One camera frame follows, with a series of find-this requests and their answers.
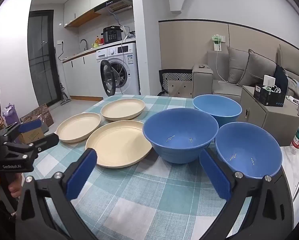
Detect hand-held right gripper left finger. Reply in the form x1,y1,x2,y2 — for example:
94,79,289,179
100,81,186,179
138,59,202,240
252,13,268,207
15,148,100,240

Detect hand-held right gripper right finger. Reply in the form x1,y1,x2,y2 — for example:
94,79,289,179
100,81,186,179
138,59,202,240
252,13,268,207
199,148,293,240

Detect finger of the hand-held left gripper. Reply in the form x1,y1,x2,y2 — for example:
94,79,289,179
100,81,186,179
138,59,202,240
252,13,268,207
0,119,42,143
3,133,59,158

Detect cream round plate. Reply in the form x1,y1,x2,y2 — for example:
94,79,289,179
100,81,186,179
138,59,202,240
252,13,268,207
56,112,102,143
101,98,145,122
86,120,153,168

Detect light blue bowl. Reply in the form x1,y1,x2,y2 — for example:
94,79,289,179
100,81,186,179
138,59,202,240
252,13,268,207
193,94,242,128

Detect person's left hand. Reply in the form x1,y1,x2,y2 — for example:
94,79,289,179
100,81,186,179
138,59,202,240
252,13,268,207
0,173,23,202

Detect cardboard box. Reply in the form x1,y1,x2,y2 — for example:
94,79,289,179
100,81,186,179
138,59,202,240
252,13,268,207
18,126,45,144

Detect brown patterned board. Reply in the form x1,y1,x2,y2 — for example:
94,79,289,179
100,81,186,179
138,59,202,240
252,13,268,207
20,104,54,128

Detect purple bag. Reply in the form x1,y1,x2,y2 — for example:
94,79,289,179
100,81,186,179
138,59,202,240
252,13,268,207
3,103,21,127

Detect grey stick vacuum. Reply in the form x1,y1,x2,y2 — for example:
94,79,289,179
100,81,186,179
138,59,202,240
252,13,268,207
60,82,72,105

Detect teal checked tablecloth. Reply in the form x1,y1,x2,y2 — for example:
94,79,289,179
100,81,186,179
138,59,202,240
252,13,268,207
23,94,265,240

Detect white base cabinets with counter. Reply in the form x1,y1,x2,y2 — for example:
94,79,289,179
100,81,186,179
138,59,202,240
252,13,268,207
62,49,101,98

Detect grey side cabinet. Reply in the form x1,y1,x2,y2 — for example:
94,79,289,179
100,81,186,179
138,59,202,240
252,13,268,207
239,85,299,147

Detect black glass door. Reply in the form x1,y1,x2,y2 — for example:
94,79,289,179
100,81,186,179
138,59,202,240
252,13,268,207
28,9,62,107

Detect grey sofa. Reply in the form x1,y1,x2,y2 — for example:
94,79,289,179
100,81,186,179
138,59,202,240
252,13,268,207
192,46,299,103

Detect black box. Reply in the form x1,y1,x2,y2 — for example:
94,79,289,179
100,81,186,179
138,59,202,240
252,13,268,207
254,84,287,107

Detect white washing machine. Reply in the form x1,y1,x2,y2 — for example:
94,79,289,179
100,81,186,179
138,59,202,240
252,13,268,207
96,42,140,97

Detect white cube box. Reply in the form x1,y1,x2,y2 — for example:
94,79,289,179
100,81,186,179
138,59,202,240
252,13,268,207
264,74,276,88

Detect grey sofa cushion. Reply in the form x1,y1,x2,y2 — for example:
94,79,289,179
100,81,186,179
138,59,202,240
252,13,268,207
226,46,250,84
238,49,277,88

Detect dark blue garment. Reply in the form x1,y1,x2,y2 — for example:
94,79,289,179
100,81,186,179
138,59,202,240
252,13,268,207
273,65,288,90

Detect black electric pressure cooker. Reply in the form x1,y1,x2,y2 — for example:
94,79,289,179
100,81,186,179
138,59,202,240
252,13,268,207
103,26,122,44

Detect beige upholstered headboard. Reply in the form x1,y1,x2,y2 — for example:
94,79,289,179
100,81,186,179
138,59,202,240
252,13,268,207
277,44,299,79

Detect black range hood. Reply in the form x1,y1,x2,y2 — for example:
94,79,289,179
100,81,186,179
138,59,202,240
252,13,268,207
94,0,133,14

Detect white cable bundle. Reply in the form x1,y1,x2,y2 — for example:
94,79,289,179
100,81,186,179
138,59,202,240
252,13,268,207
264,85,282,93

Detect wall socket with green charger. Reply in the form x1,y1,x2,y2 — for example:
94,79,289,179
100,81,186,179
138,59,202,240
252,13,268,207
211,33,226,52

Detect white wall cabinets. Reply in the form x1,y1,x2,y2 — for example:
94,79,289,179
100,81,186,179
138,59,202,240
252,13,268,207
64,0,133,28

